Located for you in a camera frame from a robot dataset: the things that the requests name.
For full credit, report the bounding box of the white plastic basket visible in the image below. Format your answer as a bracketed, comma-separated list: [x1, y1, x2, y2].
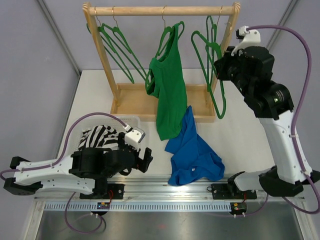
[66, 115, 141, 154]

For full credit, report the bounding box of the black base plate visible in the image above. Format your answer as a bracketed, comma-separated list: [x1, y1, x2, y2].
[79, 183, 125, 200]
[206, 183, 257, 200]

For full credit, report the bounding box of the black white striped tank top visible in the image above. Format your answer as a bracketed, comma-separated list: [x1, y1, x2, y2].
[77, 125, 119, 151]

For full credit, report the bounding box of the green hanger with striped top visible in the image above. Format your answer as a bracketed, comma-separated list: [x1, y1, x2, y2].
[205, 15, 222, 91]

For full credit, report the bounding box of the green hanger far left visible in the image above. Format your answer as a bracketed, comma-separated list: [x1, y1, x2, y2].
[95, 16, 136, 84]

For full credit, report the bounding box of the aluminium mounting rail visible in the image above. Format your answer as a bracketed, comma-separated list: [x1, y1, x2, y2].
[33, 174, 306, 203]

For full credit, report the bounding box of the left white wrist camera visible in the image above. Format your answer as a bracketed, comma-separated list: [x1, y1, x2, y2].
[124, 124, 146, 148]

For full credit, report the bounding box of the green hanger with blue top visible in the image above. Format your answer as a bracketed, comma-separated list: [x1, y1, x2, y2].
[190, 30, 227, 120]

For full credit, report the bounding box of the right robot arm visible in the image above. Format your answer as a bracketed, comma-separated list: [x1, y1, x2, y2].
[214, 46, 308, 198]

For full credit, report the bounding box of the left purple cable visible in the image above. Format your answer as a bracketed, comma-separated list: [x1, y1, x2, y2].
[0, 111, 131, 233]

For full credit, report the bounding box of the blue tank top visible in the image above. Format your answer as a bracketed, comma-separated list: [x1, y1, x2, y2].
[165, 106, 225, 186]

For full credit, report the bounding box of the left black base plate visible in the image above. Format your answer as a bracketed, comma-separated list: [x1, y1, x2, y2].
[79, 183, 125, 200]

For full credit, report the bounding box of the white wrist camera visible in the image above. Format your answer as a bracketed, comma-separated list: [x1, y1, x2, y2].
[231, 26, 261, 56]
[124, 124, 146, 148]

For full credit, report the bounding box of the white slotted cable duct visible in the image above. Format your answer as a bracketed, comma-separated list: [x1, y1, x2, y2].
[44, 201, 231, 212]

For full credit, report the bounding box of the green tank top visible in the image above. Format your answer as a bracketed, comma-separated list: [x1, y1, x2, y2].
[145, 22, 188, 141]

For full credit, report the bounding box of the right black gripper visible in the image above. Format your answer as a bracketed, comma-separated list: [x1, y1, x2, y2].
[215, 46, 253, 98]

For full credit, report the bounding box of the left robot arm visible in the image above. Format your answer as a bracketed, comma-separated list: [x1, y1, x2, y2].
[3, 132, 153, 200]

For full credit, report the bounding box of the wooden clothes rack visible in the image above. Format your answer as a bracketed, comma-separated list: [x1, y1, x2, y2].
[82, 2, 241, 122]

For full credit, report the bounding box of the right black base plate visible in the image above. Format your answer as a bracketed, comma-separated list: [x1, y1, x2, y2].
[206, 183, 257, 200]

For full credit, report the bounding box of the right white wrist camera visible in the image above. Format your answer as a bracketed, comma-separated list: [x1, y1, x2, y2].
[231, 26, 261, 56]

